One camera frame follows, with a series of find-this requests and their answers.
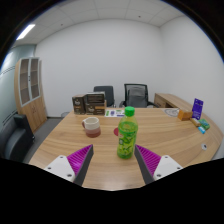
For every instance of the green tea bottle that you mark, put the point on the green tea bottle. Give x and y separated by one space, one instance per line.
127 136

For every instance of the round white disc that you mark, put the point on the round white disc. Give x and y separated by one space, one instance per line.
171 112

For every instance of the black padded office chair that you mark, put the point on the black padded office chair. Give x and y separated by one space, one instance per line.
106 93

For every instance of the black flat carton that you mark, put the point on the black flat carton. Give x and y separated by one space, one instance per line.
95 98

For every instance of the wooden side desk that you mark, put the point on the wooden side desk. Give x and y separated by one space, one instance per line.
166 99

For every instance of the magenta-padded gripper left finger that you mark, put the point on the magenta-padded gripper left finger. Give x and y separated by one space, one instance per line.
63 166

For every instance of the small light blue box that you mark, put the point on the small light blue box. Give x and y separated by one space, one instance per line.
201 130

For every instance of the small green box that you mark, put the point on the small green box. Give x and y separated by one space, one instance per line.
204 124

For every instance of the upright dark brown carton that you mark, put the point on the upright dark brown carton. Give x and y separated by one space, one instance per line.
79 105

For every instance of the black leather sofa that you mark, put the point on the black leather sofa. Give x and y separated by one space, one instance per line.
15 140

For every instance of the wooden glass-door shelf unit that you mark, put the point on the wooden glass-door shelf unit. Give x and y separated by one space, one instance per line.
31 110

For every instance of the black mesh office chair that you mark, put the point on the black mesh office chair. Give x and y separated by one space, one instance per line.
136 96

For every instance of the purple standing card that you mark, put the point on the purple standing card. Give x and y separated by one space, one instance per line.
197 108

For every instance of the white and pink ribbed mug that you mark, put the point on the white and pink ribbed mug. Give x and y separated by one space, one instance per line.
91 126

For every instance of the small wooden block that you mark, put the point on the small wooden block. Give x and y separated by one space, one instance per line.
184 115

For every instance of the small white sticker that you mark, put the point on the small white sticker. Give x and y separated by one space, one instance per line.
204 146

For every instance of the rectangular ceiling light panel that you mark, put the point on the rectangular ceiling light panel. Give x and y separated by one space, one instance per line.
25 32

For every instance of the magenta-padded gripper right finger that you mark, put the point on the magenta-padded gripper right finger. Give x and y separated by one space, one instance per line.
163 166

